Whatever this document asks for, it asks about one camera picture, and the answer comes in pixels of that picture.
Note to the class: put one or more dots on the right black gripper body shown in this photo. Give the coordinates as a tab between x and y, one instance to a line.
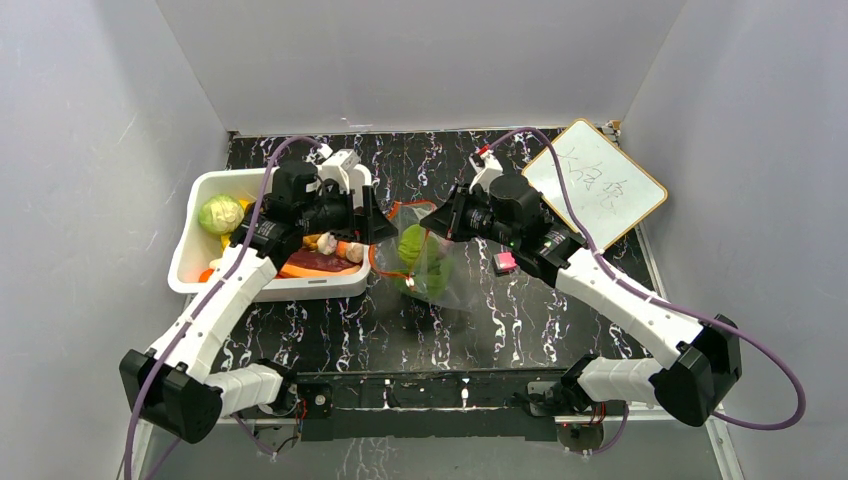
454	216

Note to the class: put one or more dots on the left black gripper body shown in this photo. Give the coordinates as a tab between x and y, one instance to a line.
334	216

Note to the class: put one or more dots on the green cabbage head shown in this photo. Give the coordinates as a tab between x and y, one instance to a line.
418	247

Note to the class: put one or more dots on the clear zip top bag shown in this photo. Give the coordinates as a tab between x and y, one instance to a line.
460	295

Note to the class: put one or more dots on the green leafy vegetable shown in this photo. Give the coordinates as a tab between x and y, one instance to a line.
428	284

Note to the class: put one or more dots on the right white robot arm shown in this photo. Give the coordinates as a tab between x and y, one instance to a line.
691	366

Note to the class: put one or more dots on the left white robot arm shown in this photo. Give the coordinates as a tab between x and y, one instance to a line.
205	331

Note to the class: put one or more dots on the small pink eraser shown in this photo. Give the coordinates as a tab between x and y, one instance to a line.
504	263

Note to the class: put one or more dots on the white plastic bin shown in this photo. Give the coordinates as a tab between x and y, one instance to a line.
197	248

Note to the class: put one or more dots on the pale green cabbage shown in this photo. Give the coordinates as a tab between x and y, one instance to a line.
221	215

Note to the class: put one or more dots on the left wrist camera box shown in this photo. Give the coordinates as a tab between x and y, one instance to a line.
345	169

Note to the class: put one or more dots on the small whiteboard yellow frame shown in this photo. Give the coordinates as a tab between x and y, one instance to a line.
609	192

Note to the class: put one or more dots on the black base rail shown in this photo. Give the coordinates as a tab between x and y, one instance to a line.
329	405

